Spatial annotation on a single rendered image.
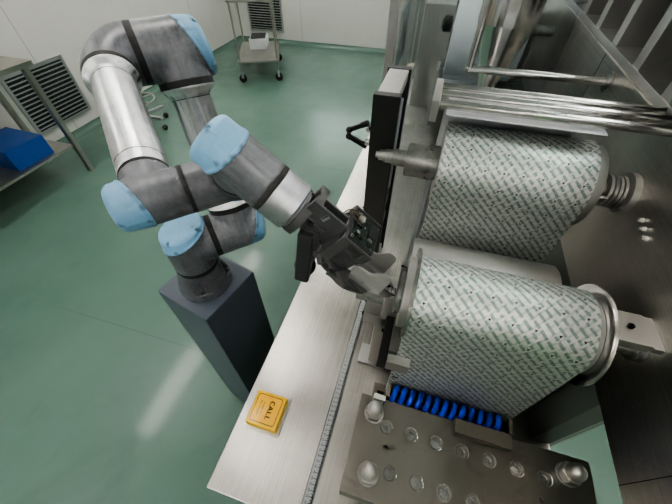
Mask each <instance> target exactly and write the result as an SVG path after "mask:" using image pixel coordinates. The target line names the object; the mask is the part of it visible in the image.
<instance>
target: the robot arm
mask: <svg viewBox="0 0 672 504"><path fill-rule="evenodd" d="M80 72H81V76H82V80H83V82H84V84H85V86H86V88H87V89H88V90H89V92H90V93H91V94H93V95H94V98H95V102H96V105H97V109H98V112H99V116H100V120H101V123H102V127H103V130H104V134H105V137H106V141H107V144H108V148H109V151H110V155H111V158H112V162H113V165H114V169H115V172H116V176H117V179H118V180H114V181H113V182H112V183H109V184H105V185H104V186H103V187H102V190H101V195H102V199H103V202H104V204H105V207H106V209H107V211H108V213H109V214H110V216H111V218H112V219H113V221H114V222H115V224H116V225H117V226H118V227H119V228H120V229H122V230H123V231H126V232H133V231H137V230H142V229H146V228H150V227H156V226H157V225H158V224H161V223H164V222H165V223H164V225H163V226H162V227H161V228H160V230H159V233H158V240H159V243H160V244H161V246H162V250H163V252H164V253H165V254H166V255H167V257H168V259H169V260H170V262H171V263H172V265H173V267H174V268H175V270H176V272H177V277H178V287H179V290H180V291H181V293H182V294H183V296H184V297H185V298H187V299H188V300H191V301H195V302H204V301H209V300H212V299H214V298H216V297H218V296H220V295H221V294H222V293H224V292H225V291H226V290H227V288H228V287H229V285H230V283H231V280H232V273H231V270H230V268H229V266H228V264H227V263H226V262H225V261H224V260H223V259H221V258H220V257H219V256H221V255H223V254H226V253H229V252H232V251H234V250H237V249H240V248H243V247H245V246H248V245H252V244H253V243H256V242H258V241H260V240H262V239H263V238H264V237H265V233H266V228H265V220H264V217H265V218H267V219H268V220H269V221H271V222H272V223H273V224H274V225H276V226H277V227H281V226H282V228H283V229H284V230H285V231H286V232H288V233H289V234H291V233H293V232H294V231H296V230H297V229H298V228H299V227H300V230H299V232H298V235H297V248H296V260H295V263H294V267H295V275H294V278H295V280H298V281H301V282H305V283H307V282H308V280H309V278H310V275H311V274H312V273H313V272H314V271H315V269H316V261H315V258H316V260H317V264H318V265H321V267H322V268H323V269H324V270H325V271H326V273H325V274H326V275H328V276H329V277H330V278H332V280H333V281H334V282H335V283H336V284H337V285H338V286H340V287H341V288H343V289H345V290H348V291H351V292H354V293H357V294H363V295H366V296H370V297H375V298H390V297H391V296H392V294H390V293H389V292H388V291H387V290H386V289H384V288H385V287H386V286H388V287H392V288H393V287H394V286H393V284H392V282H391V281H392V279H391V278H390V277H389V276H388V275H387V273H386V271H387V270H388V269H389V268H390V267H391V266H392V265H393V264H394V263H395V262H396V257H395V255H393V254H392V253H389V252H387V253H376V252H374V248H375V245H376V241H377V238H378V234H379V231H380V229H379V228H380V227H381V225H380V224H379V223H378V222H376V221H375V220H374V219H373V218H372V217H371V216H370V215H369V214H367V213H366V212H365V211H364V210H363V209H362V208H361V207H360V206H358V205H356V206H354V207H353V208H351V209H347V210H346V211H347V212H346V211H344V212H342V211H341V210H340V209H339V208H338V207H337V206H335V205H334V204H333V203H332V202H331V201H330V200H328V199H327V198H328V195H329V193H330V190H329V189H328V188H327V187H325V186H324V185H322V186H321V187H320V188H319V189H318V190H317V191H316V192H315V191H314V190H311V186H310V185H309V184H307V183H306V182H305V181H304V180H303V179H302V178H300V177H299V176H298V175H297V174H296V173H295V172H293V171H292V170H291V169H290V168H289V167H288V166H286V164H284V163H283V162H282V161H281V160H280V159H279V158H277V157H276V156H275V155H274V154H273V153H272V152H271V151H269V150H268V149H267V148H266V147H265V146H264V145H262V144H261V143H260V142H259V141H258V140H257V139H255V138H254V137H253V136H252V135H251V134H250V133H249V132H248V130H247V129H246V128H244V127H241V126H240V125H238V124H237V123H236V122H234V121H233V120H232V119H231V118H229V117H228V116H226V115H218V114H217V111H216V108H215V105H214V102H213V99H212V96H211V90H212V88H213V86H214V80H213V77H212V75H215V74H216V73H217V65H216V62H215V58H214V55H213V52H212V50H211V47H210V45H209V43H208V40H207V38H206V36H205V34H204V32H203V30H202V29H201V27H200V25H199V24H198V22H197V21H196V20H195V19H194V18H193V17H192V16H191V15H189V14H170V13H167V15H160V16H151V17H143V18H134V19H126V20H114V21H111V22H108V23H105V24H103V25H102V26H100V27H99V28H97V29H96V30H95V31H94V32H93V33H92V34H91V35H90V37H89V38H88V39H87V41H86V43H85V44H84V47H83V49H82V52H81V56H80ZM151 85H158V86H159V88H160V91H161V93H162V94H163V95H165V96H166V97H168V98H169V99H171V100H172V102H173V104H174V107H175V109H176V112H177V114H178V117H179V119H180V122H181V124H182V127H183V130H184V132H185V135H186V137H187V140H188V142H189V145H190V153H189V154H190V158H191V159H192V160H193V161H192V162H188V163H185V164H181V165H176V166H172V167H169V164H168V161H167V159H166V156H165V154H164V151H163V148H162V146H161V143H160V141H159V138H158V135H157V133H156V130H155V128H154V125H153V123H152V120H151V117H150V115H149V112H148V110H147V107H146V104H145V102H144V99H143V97H142V94H141V92H142V87H144V86H151ZM207 209H208V210H209V213H210V214H207V215H204V216H201V215H199V214H198V213H196V212H200V211H203V210H207ZM348 210H349V211H348ZM345 212H346V213H345ZM362 213H363V214H364V215H363V214H362ZM369 219H370V220H371V221H372V222H371V221H370V220H369ZM353 265H355V266H354V267H352V269H351V270H349V269H348V268H350V267H351V266H353Z"/></svg>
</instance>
